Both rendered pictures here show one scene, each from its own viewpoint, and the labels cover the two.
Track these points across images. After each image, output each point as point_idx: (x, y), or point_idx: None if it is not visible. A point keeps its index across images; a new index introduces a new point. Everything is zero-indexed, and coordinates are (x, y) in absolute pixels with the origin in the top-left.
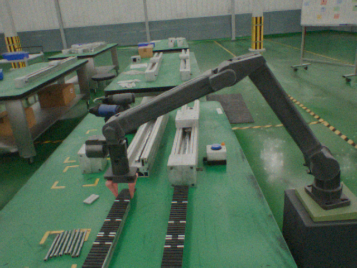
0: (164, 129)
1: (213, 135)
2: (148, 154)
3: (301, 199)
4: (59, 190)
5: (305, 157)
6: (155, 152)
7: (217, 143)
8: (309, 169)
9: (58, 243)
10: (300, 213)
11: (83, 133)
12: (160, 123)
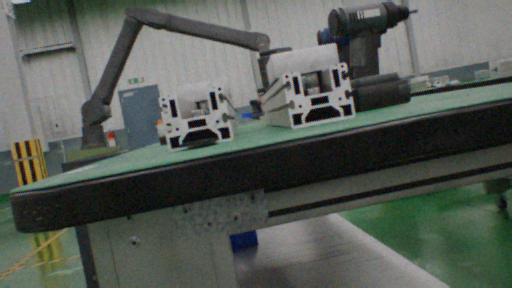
0: (276, 120)
1: (162, 147)
2: (261, 99)
3: (115, 148)
4: None
5: (105, 108)
6: (267, 118)
7: (161, 146)
8: (110, 112)
9: None
10: (124, 150)
11: (498, 85)
12: (268, 93)
